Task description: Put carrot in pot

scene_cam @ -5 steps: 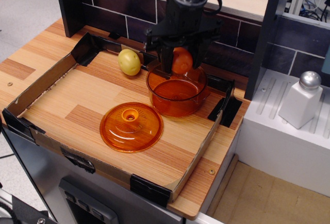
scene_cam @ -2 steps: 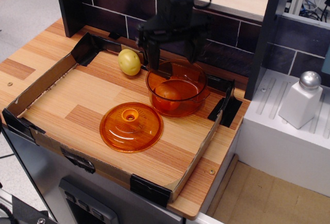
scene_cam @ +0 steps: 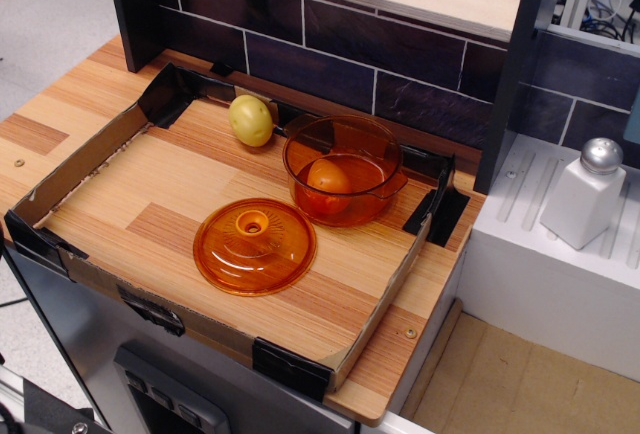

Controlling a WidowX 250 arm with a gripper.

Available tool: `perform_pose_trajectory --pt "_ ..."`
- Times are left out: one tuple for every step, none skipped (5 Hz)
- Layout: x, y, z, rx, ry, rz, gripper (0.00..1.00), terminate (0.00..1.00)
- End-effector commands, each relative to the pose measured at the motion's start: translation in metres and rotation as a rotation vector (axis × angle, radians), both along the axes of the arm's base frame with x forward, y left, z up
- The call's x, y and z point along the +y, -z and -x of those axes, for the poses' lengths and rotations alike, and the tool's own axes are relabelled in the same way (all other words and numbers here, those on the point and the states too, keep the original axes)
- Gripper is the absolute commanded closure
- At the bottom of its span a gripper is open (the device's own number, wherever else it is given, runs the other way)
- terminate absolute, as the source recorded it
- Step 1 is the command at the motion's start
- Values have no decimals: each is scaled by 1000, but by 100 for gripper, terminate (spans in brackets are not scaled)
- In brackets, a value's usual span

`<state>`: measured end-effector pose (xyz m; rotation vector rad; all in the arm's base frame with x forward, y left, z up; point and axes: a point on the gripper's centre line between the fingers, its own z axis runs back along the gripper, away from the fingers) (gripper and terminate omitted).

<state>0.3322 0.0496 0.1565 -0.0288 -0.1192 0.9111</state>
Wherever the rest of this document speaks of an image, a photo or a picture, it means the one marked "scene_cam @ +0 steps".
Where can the grey oven control panel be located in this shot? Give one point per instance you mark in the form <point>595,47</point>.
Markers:
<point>164,404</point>

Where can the white salt shaker silver cap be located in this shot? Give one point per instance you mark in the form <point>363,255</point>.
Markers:
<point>581,204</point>

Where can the orange transparent plastic pot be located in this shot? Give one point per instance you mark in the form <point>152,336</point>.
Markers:
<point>364,149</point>

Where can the yellow toy potato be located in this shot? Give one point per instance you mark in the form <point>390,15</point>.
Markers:
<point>250,120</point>

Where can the white toy sink drainboard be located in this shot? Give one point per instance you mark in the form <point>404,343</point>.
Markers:
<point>519,276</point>

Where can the orange transparent pot lid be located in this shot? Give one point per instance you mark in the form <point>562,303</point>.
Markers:
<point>254,247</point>

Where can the orange toy carrot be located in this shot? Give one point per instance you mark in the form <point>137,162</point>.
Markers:
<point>329,187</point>

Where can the cardboard fence with black tape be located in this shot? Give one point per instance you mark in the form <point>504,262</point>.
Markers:
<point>120,214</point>

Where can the dark grey shelf post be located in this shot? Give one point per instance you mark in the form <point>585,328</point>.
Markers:
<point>532,20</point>

